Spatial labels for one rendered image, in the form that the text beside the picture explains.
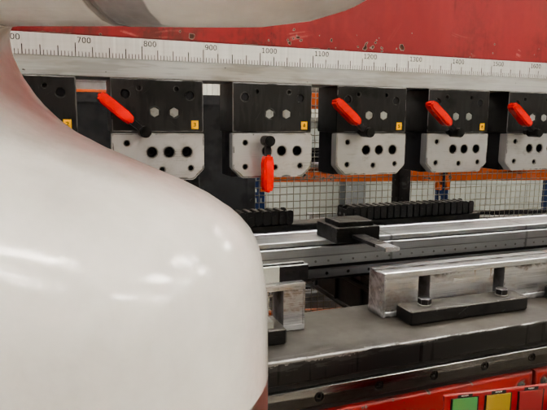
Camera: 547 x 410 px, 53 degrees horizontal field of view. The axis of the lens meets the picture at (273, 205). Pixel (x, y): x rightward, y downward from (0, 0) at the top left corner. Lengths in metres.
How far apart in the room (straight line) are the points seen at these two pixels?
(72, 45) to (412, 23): 0.61
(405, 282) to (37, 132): 1.06
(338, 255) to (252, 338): 1.24
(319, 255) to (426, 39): 0.56
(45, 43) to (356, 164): 0.57
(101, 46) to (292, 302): 0.56
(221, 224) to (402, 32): 0.98
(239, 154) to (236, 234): 0.81
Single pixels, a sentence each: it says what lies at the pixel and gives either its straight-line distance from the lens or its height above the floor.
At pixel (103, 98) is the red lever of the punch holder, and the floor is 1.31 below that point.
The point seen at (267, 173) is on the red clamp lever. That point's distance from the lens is 0.94.
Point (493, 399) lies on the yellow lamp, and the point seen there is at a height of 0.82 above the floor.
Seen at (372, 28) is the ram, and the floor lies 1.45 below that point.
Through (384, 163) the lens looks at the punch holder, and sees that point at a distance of 1.08.
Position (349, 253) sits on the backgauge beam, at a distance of 1.40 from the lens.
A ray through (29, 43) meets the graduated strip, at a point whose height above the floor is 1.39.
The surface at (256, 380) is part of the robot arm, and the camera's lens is 0.16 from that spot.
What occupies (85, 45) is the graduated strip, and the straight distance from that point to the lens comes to 0.93.
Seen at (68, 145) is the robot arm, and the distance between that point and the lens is 0.16.
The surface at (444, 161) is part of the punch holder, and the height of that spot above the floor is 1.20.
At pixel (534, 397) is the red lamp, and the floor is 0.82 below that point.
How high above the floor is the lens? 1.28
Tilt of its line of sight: 9 degrees down
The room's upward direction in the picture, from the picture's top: 1 degrees clockwise
